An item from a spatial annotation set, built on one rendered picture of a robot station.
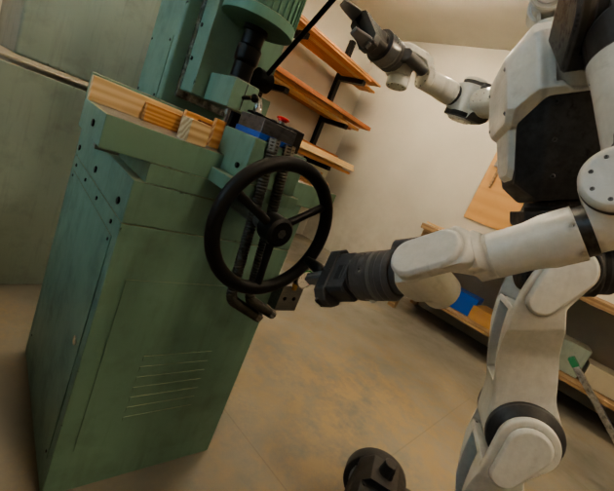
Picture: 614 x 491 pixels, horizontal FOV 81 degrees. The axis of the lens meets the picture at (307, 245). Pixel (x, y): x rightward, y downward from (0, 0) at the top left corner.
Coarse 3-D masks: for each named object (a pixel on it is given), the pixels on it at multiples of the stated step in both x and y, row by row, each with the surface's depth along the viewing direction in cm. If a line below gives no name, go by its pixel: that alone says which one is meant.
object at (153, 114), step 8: (152, 104) 79; (144, 112) 79; (152, 112) 79; (160, 112) 80; (168, 112) 81; (144, 120) 79; (152, 120) 80; (160, 120) 81; (168, 120) 82; (176, 120) 83; (168, 128) 83; (176, 128) 84
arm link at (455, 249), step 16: (416, 240) 54; (432, 240) 52; (448, 240) 51; (464, 240) 50; (480, 240) 50; (400, 256) 55; (416, 256) 53; (432, 256) 51; (448, 256) 49; (464, 256) 49; (480, 256) 49; (400, 272) 53; (416, 272) 52; (432, 272) 51; (448, 272) 50; (464, 272) 50; (480, 272) 49
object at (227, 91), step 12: (216, 84) 90; (228, 84) 85; (240, 84) 84; (204, 96) 94; (216, 96) 89; (228, 96) 84; (240, 96) 86; (228, 108) 90; (240, 108) 87; (252, 108) 89
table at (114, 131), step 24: (96, 120) 65; (120, 120) 63; (96, 144) 63; (120, 144) 64; (144, 144) 67; (168, 144) 69; (192, 144) 72; (192, 168) 74; (216, 168) 76; (312, 192) 97
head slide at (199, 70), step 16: (208, 0) 92; (208, 16) 90; (224, 16) 89; (208, 32) 89; (224, 32) 90; (240, 32) 93; (208, 48) 90; (224, 48) 92; (192, 64) 93; (208, 64) 91; (224, 64) 94; (192, 80) 92; (208, 80) 93
